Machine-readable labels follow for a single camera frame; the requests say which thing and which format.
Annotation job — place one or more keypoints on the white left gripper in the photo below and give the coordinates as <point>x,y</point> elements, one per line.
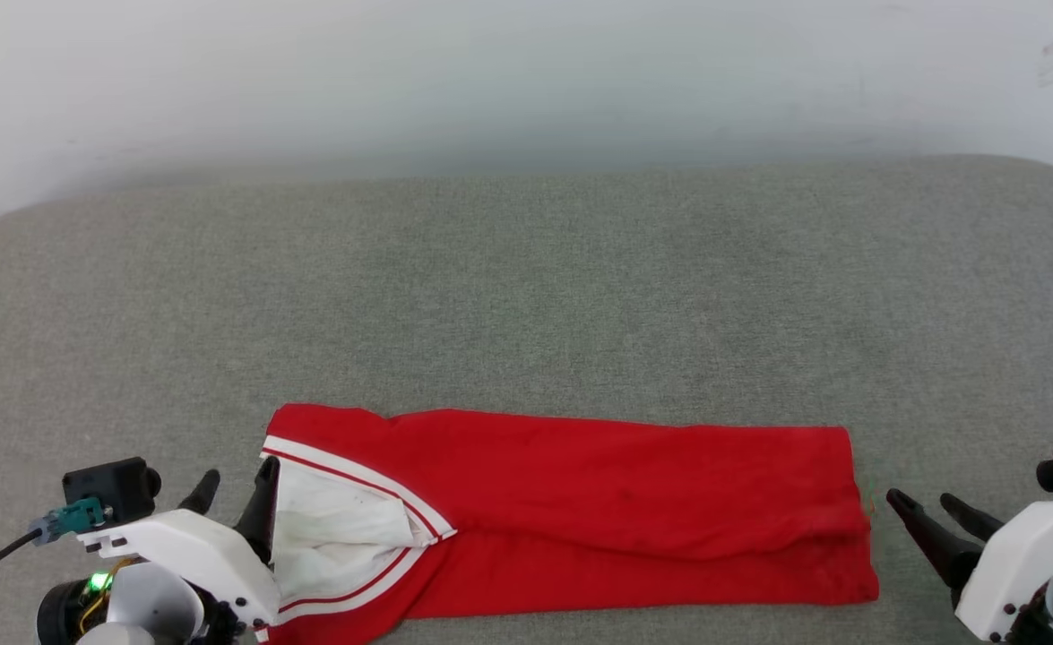
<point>194,555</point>

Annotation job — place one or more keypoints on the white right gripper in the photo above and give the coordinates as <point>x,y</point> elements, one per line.
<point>1023,564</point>

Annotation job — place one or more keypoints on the red white basketball jersey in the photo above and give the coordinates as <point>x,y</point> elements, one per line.
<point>625,511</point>

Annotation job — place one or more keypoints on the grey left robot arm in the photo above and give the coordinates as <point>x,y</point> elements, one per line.
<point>145,605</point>

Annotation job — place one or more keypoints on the grey fabric sofa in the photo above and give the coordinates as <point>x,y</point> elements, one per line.
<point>535,296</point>

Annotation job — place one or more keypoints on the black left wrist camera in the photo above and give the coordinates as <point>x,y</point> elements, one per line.
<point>112,485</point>

